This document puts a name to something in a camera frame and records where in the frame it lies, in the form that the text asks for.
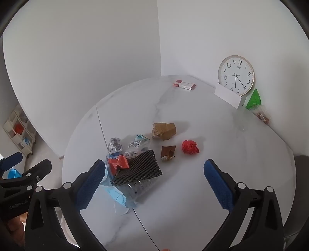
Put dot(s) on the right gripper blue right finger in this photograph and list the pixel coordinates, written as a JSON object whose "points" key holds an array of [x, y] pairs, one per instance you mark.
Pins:
{"points": [[220, 187]]}

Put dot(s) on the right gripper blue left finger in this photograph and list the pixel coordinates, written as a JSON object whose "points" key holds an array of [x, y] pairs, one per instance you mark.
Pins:
{"points": [[87, 183]]}

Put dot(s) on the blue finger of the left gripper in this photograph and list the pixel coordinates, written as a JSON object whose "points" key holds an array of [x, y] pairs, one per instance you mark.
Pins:
{"points": [[11, 161], [36, 173]]}

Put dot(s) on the blue face mask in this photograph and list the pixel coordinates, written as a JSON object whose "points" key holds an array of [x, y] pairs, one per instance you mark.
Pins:
{"points": [[122, 205]]}

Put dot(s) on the red packet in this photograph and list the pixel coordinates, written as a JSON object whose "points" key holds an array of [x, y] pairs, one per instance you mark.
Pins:
{"points": [[120, 162]]}

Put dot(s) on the printed paper ball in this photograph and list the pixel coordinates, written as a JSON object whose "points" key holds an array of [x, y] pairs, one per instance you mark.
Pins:
{"points": [[114, 145]]}

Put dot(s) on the red paper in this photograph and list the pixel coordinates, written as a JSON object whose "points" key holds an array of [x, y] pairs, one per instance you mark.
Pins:
{"points": [[190, 147]]}

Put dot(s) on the black foam mesh sheet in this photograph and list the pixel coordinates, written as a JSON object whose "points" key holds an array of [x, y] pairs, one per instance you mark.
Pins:
{"points": [[142, 167]]}

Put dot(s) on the small brown wrapper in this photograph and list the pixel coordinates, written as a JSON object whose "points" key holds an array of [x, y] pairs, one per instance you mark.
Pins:
{"points": [[167, 152]]}

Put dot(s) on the teal wrapper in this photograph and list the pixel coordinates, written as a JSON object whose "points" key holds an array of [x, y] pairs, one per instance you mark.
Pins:
{"points": [[141, 138]]}

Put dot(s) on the brown cardboard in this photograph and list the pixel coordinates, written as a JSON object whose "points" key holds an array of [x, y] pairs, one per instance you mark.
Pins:
{"points": [[164, 131]]}

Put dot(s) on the person's left hand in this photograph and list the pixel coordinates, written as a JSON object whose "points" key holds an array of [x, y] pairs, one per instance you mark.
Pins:
{"points": [[16, 230]]}

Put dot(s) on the blue plastic bin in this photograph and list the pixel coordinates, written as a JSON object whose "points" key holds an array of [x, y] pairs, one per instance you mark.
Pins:
{"points": [[13, 173]]}

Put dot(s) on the cream storage cart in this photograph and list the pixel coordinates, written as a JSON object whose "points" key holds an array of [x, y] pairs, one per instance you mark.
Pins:
{"points": [[20, 130]]}

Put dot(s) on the clear snack wrapper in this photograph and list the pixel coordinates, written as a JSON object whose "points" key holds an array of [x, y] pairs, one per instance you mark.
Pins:
{"points": [[261, 112]]}

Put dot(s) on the green plastic bag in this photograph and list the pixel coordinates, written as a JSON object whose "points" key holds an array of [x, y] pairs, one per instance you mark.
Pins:
{"points": [[254, 100]]}

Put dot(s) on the round white wall clock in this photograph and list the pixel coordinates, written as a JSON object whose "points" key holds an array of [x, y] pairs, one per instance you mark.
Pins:
{"points": [[236, 74]]}

